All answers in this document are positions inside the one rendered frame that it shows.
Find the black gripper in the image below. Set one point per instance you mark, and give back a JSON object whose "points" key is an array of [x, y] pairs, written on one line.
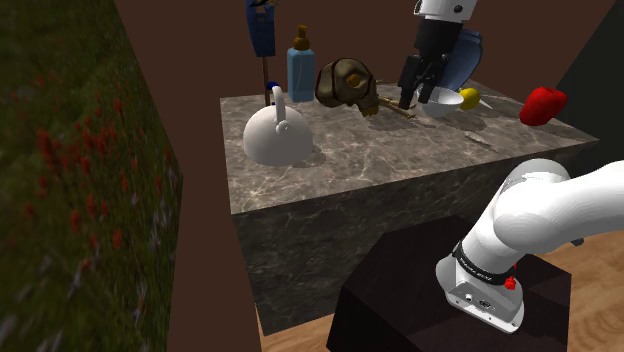
{"points": [[436, 39]]}

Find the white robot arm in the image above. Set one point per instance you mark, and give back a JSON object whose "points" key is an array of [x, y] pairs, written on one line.
{"points": [[536, 209]]}

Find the white bowl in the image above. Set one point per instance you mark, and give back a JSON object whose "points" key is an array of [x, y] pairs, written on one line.
{"points": [[443, 103]]}

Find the brown stick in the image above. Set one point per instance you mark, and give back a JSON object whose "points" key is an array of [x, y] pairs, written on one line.
{"points": [[397, 108]]}

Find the blue curved plate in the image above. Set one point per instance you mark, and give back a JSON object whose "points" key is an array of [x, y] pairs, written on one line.
{"points": [[465, 56]]}

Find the yellow lemon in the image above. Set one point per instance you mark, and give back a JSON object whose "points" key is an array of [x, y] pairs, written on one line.
{"points": [[470, 99]]}

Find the olive brown leather cap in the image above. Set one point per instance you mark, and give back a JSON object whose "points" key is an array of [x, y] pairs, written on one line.
{"points": [[339, 85]]}

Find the blue bottle with brown pump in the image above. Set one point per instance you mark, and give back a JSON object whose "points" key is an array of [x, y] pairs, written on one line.
{"points": [[300, 73]]}

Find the red bell pepper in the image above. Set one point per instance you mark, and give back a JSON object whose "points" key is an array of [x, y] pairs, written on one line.
{"points": [[542, 107]]}

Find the white dome kettle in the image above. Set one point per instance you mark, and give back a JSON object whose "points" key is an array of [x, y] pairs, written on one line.
{"points": [[278, 141]]}

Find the blue cloth on pole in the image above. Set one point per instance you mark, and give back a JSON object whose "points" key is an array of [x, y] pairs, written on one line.
{"points": [[262, 29]]}

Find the dark robot stand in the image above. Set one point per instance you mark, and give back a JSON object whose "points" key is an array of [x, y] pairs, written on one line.
{"points": [[390, 292]]}

